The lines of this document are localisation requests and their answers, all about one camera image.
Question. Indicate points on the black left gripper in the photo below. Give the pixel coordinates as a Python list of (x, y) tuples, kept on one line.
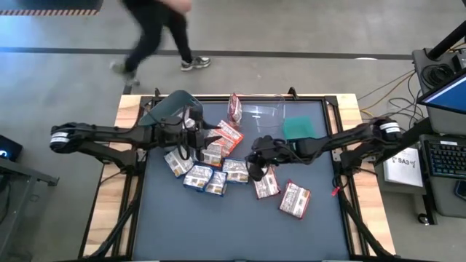
[(193, 134)]

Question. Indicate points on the dark grey plastic bin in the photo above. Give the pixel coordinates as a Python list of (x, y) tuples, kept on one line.
[(167, 105)]

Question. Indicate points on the red Maruchan ramen pack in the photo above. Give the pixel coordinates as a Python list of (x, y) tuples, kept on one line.
[(268, 188), (234, 109), (295, 199)]

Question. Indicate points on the black stand beam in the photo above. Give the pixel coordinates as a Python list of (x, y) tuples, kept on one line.
[(418, 131)]

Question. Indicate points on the person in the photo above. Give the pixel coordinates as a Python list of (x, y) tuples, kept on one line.
[(145, 32)]

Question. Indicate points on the black keyboard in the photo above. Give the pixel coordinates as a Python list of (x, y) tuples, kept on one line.
[(446, 158)]

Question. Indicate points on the black mat with hazard stripe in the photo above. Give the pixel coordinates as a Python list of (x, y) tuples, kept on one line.
[(54, 4)]

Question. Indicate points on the black stand pole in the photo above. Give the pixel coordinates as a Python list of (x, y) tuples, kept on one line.
[(446, 43)]

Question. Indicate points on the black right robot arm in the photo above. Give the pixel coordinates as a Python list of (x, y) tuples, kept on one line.
[(346, 140)]

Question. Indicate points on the black electronic device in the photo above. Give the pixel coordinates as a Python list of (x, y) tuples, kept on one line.
[(9, 147)]

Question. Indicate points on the grey metal stand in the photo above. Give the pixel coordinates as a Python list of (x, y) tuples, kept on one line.
[(25, 174)]

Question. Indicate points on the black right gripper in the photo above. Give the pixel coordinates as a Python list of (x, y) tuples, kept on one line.
[(271, 153)]

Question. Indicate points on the dark computer mouse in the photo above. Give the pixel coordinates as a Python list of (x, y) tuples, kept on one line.
[(461, 190)]

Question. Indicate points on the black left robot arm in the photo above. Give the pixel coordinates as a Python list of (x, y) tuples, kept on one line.
[(109, 132)]

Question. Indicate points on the blue Maruchan ramen pack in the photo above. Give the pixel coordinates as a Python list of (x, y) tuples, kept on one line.
[(178, 163), (197, 177), (236, 171), (216, 183)]

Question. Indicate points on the green translucent plastic bin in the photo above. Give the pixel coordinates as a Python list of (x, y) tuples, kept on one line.
[(298, 127)]

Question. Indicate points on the white paper sheet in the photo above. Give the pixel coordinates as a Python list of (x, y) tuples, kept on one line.
[(404, 171)]

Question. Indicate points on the grey computer cart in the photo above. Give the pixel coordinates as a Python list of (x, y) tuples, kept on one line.
[(422, 60)]

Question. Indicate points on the clear plastic bin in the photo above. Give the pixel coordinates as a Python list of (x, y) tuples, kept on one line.
[(265, 116)]

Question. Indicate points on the monitor with blue screen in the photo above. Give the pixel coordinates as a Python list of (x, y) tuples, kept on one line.
[(449, 96)]

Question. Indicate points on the black metal table frame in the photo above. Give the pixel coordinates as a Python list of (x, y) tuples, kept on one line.
[(330, 102)]

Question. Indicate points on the black caster wheel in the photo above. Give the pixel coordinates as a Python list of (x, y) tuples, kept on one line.
[(423, 219)]

